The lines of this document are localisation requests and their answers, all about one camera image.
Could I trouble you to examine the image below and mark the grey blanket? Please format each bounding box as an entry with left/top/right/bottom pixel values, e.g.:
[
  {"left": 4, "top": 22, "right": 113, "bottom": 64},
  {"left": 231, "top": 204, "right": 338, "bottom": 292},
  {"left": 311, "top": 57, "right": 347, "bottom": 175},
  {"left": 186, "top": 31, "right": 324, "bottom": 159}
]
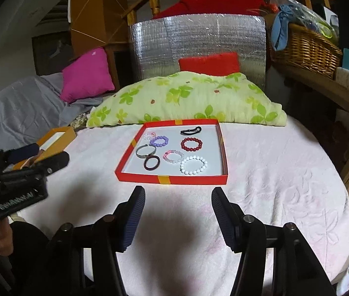
[{"left": 0, "top": 72, "right": 104, "bottom": 155}]

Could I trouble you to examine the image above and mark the patterned cloth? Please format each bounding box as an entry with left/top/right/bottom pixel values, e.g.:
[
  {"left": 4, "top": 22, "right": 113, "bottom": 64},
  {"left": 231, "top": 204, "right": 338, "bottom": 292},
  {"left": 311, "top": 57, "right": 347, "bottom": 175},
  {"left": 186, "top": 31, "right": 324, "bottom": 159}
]
[{"left": 71, "top": 112, "right": 89, "bottom": 128}]

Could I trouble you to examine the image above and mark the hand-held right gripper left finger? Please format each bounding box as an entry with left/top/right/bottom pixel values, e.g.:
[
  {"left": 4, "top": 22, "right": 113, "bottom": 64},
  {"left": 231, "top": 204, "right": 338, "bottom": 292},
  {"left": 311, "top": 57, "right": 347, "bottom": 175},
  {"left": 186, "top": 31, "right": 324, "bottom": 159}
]
[{"left": 43, "top": 185, "right": 147, "bottom": 296}]

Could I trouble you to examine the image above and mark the green floral pillow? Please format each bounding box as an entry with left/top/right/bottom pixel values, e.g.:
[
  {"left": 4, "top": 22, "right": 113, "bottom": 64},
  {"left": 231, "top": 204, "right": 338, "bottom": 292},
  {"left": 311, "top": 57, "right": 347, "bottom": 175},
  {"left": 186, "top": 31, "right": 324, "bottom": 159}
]
[{"left": 86, "top": 72, "right": 287, "bottom": 128}]

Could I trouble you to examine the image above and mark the person's left hand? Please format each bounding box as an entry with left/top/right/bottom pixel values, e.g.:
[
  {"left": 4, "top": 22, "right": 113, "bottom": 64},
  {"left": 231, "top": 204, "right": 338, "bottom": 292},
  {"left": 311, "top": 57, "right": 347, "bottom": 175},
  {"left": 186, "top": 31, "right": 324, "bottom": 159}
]
[{"left": 0, "top": 217, "right": 12, "bottom": 254}]

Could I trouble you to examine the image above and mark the orange box lid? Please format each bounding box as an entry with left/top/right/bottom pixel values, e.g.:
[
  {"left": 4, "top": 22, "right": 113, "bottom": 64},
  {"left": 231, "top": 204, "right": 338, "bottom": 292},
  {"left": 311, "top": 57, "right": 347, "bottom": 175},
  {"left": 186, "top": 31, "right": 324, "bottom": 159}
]
[{"left": 12, "top": 126, "right": 77, "bottom": 171}]

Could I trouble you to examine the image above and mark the pink clear bead bracelet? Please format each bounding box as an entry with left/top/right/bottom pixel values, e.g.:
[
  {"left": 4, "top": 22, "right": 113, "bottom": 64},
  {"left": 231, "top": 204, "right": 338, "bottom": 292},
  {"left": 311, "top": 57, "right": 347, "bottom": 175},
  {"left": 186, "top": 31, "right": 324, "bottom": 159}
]
[{"left": 164, "top": 149, "right": 186, "bottom": 165}]

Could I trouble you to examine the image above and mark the wicker basket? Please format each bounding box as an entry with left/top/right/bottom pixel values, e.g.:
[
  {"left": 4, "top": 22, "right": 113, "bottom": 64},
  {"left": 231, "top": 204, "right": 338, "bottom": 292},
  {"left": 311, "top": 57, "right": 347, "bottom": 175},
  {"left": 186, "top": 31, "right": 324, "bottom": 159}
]
[{"left": 271, "top": 21, "right": 344, "bottom": 81}]

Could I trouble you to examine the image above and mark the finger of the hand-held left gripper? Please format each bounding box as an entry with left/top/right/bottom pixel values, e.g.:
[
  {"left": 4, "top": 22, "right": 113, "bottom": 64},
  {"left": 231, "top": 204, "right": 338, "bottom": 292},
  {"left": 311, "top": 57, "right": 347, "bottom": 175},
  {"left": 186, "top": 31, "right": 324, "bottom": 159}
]
[
  {"left": 6, "top": 143, "right": 39, "bottom": 164},
  {"left": 8, "top": 151, "right": 70, "bottom": 178}
]

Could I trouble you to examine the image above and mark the red cushion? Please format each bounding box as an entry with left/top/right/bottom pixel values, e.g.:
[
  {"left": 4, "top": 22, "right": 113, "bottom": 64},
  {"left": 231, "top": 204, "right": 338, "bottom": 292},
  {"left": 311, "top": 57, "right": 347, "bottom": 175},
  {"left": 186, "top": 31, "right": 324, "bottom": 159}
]
[{"left": 178, "top": 52, "right": 240, "bottom": 76}]

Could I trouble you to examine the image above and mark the brown cardboard box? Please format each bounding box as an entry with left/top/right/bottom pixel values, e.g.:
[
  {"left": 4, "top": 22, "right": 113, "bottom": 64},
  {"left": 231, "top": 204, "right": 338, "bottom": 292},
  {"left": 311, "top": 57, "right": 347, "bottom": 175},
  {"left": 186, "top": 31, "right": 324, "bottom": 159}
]
[{"left": 70, "top": 0, "right": 129, "bottom": 59}]

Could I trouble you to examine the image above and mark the maroon hair tie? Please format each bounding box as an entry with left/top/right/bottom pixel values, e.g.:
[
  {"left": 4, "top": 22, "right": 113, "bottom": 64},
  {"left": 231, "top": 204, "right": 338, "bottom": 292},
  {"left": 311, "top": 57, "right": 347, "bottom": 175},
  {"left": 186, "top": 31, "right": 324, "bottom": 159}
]
[{"left": 144, "top": 156, "right": 161, "bottom": 171}]

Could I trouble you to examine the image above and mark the red bead bracelet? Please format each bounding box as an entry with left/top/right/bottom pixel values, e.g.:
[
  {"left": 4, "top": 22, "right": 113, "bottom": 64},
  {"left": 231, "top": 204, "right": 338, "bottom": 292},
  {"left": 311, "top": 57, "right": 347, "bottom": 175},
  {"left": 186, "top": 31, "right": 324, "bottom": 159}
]
[{"left": 181, "top": 138, "right": 203, "bottom": 152}]

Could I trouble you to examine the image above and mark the blue cloth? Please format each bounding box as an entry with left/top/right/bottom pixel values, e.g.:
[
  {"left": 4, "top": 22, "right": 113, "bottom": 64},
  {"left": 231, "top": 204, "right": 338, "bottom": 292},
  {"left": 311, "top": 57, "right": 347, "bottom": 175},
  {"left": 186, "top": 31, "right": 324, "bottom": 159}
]
[{"left": 270, "top": 4, "right": 298, "bottom": 51}]

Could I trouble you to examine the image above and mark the red garment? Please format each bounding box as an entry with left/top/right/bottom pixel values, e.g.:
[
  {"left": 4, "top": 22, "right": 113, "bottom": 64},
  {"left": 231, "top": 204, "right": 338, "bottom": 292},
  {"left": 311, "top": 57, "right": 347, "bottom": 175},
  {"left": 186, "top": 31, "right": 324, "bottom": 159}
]
[{"left": 153, "top": 0, "right": 272, "bottom": 22}]

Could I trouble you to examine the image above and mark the white bead bracelet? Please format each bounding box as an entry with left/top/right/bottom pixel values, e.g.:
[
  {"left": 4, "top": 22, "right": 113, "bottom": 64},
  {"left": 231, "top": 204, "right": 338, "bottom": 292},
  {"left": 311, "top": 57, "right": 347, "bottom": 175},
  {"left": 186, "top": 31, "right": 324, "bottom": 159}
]
[{"left": 180, "top": 156, "right": 208, "bottom": 176}]

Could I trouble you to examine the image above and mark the purple bead bracelet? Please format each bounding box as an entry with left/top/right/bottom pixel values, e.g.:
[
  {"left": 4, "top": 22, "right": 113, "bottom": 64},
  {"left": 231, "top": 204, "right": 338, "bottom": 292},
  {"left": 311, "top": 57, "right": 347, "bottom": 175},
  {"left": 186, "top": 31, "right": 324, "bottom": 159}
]
[{"left": 150, "top": 136, "right": 169, "bottom": 148}]

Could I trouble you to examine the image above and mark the silver bangle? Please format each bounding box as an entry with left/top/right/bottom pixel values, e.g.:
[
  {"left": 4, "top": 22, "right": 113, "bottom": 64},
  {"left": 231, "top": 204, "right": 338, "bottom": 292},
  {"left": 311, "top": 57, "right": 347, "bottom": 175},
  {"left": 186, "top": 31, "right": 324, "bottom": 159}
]
[{"left": 136, "top": 144, "right": 156, "bottom": 160}]

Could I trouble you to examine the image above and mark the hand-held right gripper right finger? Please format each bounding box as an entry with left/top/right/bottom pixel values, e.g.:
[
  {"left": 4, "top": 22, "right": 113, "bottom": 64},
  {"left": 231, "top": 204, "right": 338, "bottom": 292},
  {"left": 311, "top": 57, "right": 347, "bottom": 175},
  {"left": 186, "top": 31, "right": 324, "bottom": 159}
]
[{"left": 211, "top": 187, "right": 337, "bottom": 296}]

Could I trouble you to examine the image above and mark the curved wooden rail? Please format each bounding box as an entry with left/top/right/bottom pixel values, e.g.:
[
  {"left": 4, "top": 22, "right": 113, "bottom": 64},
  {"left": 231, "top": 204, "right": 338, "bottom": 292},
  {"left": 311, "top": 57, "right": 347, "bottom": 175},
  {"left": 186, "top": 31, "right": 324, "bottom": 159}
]
[{"left": 261, "top": 0, "right": 349, "bottom": 198}]

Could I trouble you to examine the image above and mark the red box tray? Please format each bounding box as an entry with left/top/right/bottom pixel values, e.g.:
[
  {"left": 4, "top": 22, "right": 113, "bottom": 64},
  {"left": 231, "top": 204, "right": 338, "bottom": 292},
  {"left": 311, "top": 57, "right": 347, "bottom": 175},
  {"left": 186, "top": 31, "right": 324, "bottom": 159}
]
[{"left": 115, "top": 119, "right": 228, "bottom": 185}]

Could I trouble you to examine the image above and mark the wooden chair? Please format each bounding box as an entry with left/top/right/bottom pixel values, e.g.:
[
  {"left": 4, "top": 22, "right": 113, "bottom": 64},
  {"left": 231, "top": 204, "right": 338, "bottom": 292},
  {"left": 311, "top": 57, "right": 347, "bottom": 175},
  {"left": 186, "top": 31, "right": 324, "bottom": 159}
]
[{"left": 105, "top": 0, "right": 255, "bottom": 90}]

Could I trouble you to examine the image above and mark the magenta cushion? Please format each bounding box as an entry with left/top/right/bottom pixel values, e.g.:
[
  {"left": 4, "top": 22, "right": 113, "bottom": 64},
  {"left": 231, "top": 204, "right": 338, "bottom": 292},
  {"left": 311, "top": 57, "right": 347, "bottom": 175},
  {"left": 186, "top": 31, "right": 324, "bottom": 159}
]
[{"left": 60, "top": 47, "right": 115, "bottom": 103}]

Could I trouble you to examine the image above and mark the silver foil mat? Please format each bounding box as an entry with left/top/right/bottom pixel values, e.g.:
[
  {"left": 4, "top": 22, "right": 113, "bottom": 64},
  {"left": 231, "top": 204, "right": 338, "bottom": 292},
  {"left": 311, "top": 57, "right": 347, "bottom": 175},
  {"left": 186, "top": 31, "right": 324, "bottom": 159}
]
[{"left": 128, "top": 14, "right": 267, "bottom": 93}]

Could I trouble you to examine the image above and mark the clear plastic bag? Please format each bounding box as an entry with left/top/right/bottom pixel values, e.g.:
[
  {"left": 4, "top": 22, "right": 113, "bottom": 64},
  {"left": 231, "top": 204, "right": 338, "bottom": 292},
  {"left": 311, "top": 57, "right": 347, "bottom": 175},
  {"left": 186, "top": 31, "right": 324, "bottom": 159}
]
[{"left": 273, "top": 0, "right": 341, "bottom": 47}]

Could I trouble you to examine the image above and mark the white plastic object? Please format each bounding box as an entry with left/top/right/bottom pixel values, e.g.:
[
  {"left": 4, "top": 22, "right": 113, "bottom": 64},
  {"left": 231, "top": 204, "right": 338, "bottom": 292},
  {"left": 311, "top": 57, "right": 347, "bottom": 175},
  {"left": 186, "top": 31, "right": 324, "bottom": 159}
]
[{"left": 336, "top": 265, "right": 349, "bottom": 296}]

